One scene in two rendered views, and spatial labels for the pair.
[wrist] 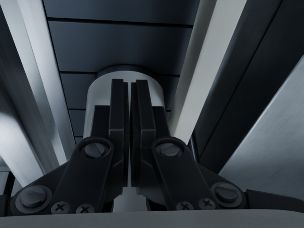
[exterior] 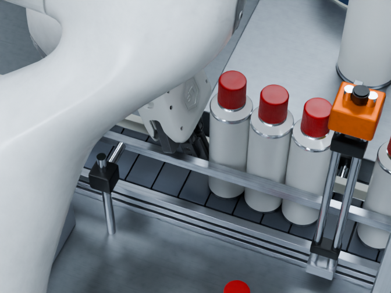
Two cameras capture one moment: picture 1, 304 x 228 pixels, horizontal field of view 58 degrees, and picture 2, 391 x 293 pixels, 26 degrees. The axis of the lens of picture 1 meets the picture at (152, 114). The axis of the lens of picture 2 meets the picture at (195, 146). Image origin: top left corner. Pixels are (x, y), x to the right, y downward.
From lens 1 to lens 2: 1.07 m
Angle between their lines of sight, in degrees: 70
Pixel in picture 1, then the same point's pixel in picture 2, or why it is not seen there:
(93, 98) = (210, 183)
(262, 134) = not seen: hidden behind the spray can
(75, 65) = (203, 197)
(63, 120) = (242, 222)
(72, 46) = (192, 194)
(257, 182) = (379, 129)
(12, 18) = (192, 248)
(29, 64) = (224, 258)
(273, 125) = not seen: hidden behind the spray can
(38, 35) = (184, 204)
